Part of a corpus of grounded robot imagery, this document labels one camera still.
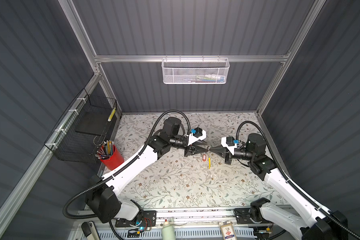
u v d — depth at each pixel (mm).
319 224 389
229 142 565
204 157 963
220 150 645
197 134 551
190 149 597
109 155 805
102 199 393
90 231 667
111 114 817
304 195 443
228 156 618
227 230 693
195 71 1236
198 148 621
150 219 723
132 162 467
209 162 937
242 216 736
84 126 746
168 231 639
